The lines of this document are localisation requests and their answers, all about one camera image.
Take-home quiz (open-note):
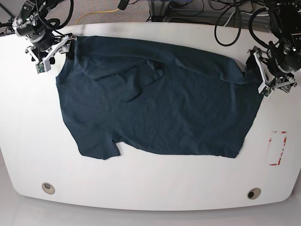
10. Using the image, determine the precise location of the yellow cable on floor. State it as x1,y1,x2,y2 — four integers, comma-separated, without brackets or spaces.
75,8,120,25

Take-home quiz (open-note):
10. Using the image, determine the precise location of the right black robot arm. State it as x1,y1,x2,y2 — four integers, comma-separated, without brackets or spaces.
11,0,75,71

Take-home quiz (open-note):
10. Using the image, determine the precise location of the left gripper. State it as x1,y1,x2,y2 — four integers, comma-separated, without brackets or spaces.
245,32,301,93

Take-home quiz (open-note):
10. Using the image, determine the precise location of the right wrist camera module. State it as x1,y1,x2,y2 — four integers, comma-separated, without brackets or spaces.
35,61,51,74

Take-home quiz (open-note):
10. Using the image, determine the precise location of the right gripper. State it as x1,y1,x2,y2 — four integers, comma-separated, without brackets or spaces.
11,0,77,65

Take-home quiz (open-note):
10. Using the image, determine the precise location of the dark teal T-shirt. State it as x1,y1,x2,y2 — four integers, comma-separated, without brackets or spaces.
56,36,263,160

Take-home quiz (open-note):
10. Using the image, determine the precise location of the table cable grommet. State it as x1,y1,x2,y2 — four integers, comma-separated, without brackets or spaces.
247,187,261,200
42,183,55,195

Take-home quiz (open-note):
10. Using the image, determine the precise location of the red tape rectangle marking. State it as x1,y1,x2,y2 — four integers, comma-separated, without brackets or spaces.
267,131,287,166

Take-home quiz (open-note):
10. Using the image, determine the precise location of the left table cable grommet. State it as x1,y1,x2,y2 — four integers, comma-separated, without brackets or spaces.
42,183,55,195

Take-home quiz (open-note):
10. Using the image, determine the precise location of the right table cable grommet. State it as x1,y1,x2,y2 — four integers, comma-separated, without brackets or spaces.
247,187,261,200

